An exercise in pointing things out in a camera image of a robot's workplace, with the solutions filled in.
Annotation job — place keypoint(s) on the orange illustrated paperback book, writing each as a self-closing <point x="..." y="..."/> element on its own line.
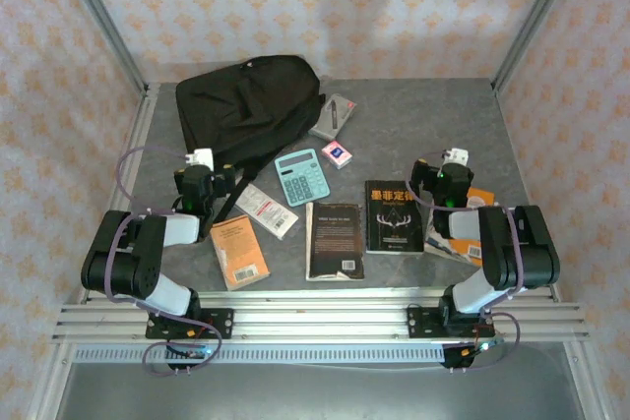
<point x="482" y="196"/>

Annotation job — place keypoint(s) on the black book with antlers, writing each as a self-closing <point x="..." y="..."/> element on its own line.
<point x="394" y="216"/>

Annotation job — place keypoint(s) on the white plastic packet red label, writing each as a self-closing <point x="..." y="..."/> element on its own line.
<point x="266" y="211"/>

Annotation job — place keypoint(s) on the plain orange paperback book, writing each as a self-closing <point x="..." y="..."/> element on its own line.
<point x="238" y="250"/>

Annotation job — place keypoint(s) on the teal calculator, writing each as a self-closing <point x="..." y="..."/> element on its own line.
<point x="301" y="178"/>

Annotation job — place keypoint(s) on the black backpack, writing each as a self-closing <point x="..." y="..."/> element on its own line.
<point x="246" y="105"/>

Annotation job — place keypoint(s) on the small pink white packet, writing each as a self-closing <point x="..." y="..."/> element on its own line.
<point x="337" y="154"/>

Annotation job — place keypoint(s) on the black paperback book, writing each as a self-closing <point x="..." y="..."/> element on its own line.
<point x="334" y="243"/>

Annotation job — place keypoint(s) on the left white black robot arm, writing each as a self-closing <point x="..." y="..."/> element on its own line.
<point x="147" y="262"/>

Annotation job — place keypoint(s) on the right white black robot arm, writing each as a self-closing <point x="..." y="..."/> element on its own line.
<point x="536" y="253"/>

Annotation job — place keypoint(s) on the small green circuit board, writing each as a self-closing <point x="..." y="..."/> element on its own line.
<point x="485" y="347"/>
<point x="197" y="353"/>

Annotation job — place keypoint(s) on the grey metal lower panel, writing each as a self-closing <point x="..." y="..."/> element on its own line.
<point x="315" y="395"/>

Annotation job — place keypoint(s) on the aluminium side rail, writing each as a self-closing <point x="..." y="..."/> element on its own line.
<point x="141" y="125"/>

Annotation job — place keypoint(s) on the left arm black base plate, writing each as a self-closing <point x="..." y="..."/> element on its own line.
<point x="224" y="324"/>

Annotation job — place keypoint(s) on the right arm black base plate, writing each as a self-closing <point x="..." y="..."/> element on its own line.
<point x="421" y="322"/>

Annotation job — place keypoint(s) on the aluminium mounting rail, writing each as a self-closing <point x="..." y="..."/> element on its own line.
<point x="320" y="314"/>

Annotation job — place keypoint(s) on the aluminium frame post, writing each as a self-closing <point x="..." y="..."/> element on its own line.
<point x="105" y="21"/>
<point x="532" y="21"/>

